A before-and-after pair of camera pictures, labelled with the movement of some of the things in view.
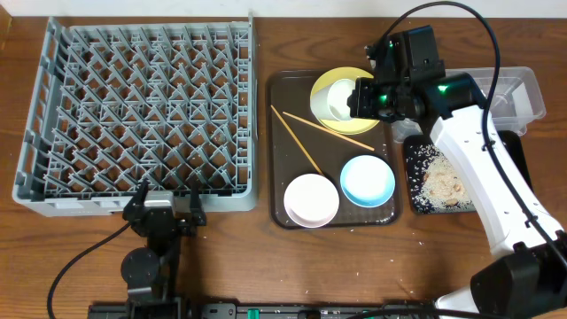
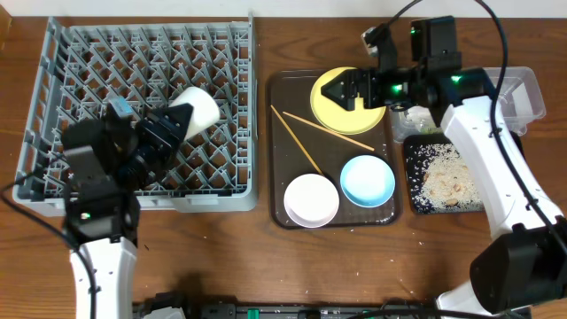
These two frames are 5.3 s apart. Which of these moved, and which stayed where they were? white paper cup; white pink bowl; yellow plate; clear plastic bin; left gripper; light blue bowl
Moved: white paper cup; left gripper
Stayed: clear plastic bin; yellow plate; light blue bowl; white pink bowl
